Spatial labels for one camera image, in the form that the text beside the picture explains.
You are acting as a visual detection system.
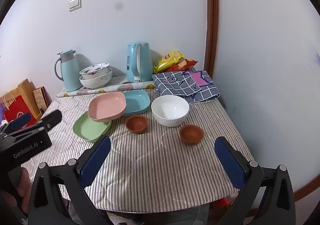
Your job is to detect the striped grey tablecloth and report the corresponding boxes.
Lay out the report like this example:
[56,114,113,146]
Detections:
[21,88,254,212]

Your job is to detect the light blue electric kettle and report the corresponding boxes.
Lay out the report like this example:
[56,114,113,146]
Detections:
[126,41,153,83]

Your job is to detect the light blue thermos jug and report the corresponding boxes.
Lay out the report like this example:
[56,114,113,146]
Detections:
[54,49,84,92]

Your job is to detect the brown wooden baseboard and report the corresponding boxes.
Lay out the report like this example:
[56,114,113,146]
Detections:
[292,181,320,202]

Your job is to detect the brown paper bag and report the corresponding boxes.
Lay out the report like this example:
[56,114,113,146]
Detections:
[17,78,42,119]

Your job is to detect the folded grey checked cloth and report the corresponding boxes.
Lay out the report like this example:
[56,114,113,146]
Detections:
[152,70,220,104]

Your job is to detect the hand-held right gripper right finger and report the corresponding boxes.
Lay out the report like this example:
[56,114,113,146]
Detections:
[214,136,297,225]

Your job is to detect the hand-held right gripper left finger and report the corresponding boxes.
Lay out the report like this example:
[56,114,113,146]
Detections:
[27,135,112,225]

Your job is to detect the pink plate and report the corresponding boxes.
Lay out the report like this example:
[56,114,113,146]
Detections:
[88,92,127,123]

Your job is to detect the person's left hand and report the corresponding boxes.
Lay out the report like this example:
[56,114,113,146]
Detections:
[0,166,32,215]

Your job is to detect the red chips bag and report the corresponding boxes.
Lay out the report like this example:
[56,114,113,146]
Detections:
[166,58,198,73]

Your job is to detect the small brown bowl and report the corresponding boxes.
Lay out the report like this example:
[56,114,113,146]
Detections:
[125,115,148,135]
[179,124,204,144]

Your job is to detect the white light switch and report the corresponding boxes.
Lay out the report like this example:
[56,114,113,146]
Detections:
[68,0,82,12]

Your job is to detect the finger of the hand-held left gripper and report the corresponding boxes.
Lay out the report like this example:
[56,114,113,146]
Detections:
[37,109,62,132]
[4,112,32,133]

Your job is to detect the green plate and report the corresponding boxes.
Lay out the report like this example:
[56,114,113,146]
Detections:
[73,111,112,143]

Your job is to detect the white bowl with grey flowers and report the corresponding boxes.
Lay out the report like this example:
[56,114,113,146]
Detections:
[79,68,113,89]

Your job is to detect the floral oilcloth mat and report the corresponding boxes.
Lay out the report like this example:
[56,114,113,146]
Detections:
[56,75,156,98]

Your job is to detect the blue plate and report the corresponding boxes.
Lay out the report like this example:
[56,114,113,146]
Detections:
[122,89,151,117]

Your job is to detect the brown wooden door frame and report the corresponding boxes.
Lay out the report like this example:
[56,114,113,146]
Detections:
[204,0,219,73]

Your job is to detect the yellow chips bag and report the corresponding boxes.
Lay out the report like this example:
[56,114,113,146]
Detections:
[153,51,185,74]

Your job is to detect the red paper bag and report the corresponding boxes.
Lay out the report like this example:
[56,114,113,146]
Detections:
[2,91,38,128]

